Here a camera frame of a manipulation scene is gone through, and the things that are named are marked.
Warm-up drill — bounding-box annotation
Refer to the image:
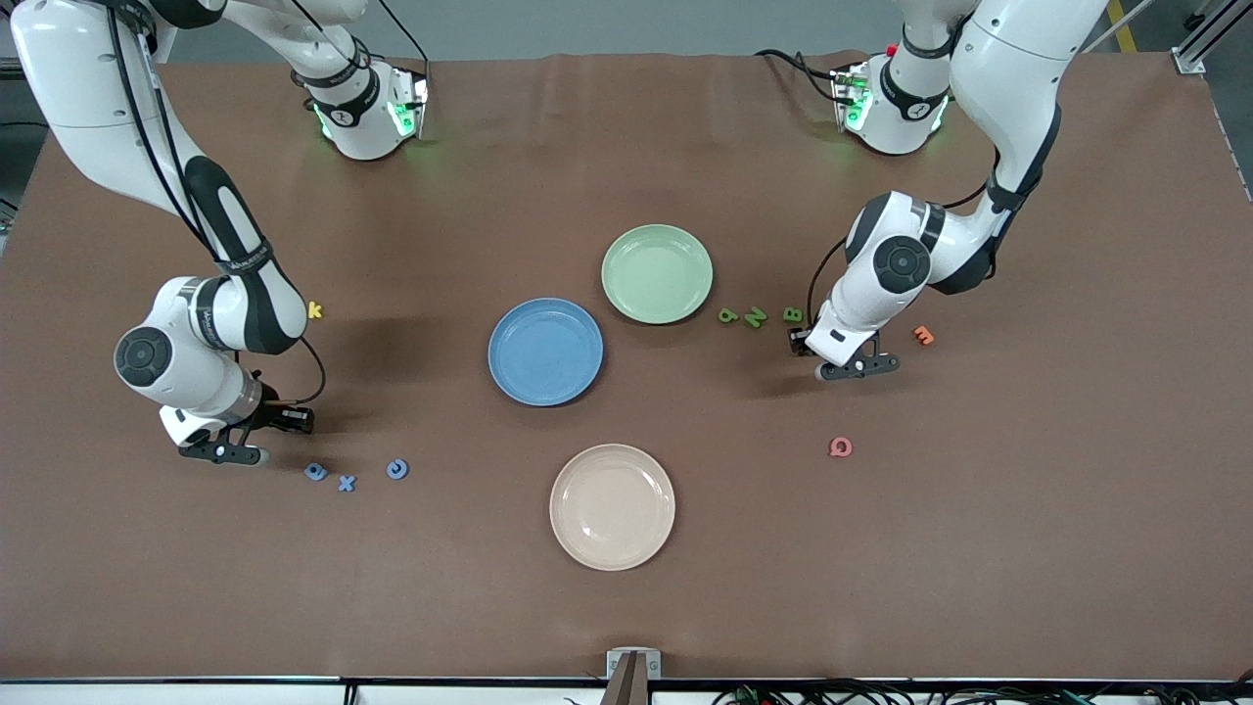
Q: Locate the black base cable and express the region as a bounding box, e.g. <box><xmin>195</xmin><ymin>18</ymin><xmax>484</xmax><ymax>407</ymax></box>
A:
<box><xmin>377</xmin><ymin>0</ymin><xmax>432</xmax><ymax>89</ymax></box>
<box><xmin>754</xmin><ymin>47</ymin><xmax>853</xmax><ymax>104</ymax></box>

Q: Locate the brown table cover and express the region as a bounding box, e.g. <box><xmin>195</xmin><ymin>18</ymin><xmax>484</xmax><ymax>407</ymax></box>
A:
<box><xmin>0</xmin><ymin>51</ymin><xmax>1253</xmax><ymax>682</ymax></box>

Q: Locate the beige plate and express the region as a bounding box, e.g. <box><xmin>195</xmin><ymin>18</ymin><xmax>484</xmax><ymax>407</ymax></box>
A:
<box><xmin>549</xmin><ymin>444</ymin><xmax>676</xmax><ymax>572</ymax></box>

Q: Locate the black cable bundle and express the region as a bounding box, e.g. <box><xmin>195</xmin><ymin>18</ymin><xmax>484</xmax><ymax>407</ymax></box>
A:
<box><xmin>713</xmin><ymin>679</ymin><xmax>1253</xmax><ymax>705</ymax></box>

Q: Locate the grey metal bracket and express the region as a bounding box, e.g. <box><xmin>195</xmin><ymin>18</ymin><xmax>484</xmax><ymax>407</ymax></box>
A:
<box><xmin>606</xmin><ymin>648</ymin><xmax>663</xmax><ymax>681</ymax></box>

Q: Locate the grey camera pole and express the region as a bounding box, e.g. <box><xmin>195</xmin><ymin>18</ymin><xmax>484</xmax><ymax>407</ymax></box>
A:
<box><xmin>600</xmin><ymin>654</ymin><xmax>651</xmax><ymax>705</ymax></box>

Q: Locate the blue plate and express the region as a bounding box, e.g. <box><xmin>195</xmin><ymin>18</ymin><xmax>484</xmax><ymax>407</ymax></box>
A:
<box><xmin>487</xmin><ymin>298</ymin><xmax>605</xmax><ymax>407</ymax></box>

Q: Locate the white table edge rail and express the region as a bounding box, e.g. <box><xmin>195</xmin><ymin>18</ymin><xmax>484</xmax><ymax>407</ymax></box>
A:
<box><xmin>0</xmin><ymin>678</ymin><xmax>1253</xmax><ymax>705</ymax></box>

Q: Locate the aluminium frame profile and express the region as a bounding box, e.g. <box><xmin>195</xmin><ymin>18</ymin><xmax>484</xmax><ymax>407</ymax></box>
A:
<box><xmin>1170</xmin><ymin>0</ymin><xmax>1253</xmax><ymax>74</ymax></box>

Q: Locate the light green plate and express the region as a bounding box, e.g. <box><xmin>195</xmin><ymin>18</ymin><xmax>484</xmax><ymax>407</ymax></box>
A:
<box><xmin>601</xmin><ymin>224</ymin><xmax>714</xmax><ymax>325</ymax></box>

